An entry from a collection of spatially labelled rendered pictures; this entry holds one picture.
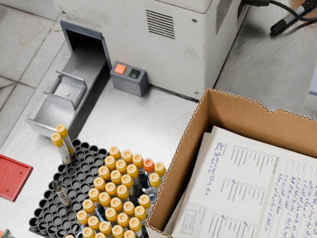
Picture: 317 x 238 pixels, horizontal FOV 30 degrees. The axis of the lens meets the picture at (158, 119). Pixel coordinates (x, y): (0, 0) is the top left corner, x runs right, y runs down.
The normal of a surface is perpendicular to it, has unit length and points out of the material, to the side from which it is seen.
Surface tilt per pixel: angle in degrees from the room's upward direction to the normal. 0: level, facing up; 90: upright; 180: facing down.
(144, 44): 90
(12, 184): 0
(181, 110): 0
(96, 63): 0
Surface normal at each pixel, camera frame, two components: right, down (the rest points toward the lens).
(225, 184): -0.11, -0.46
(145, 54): -0.40, 0.82
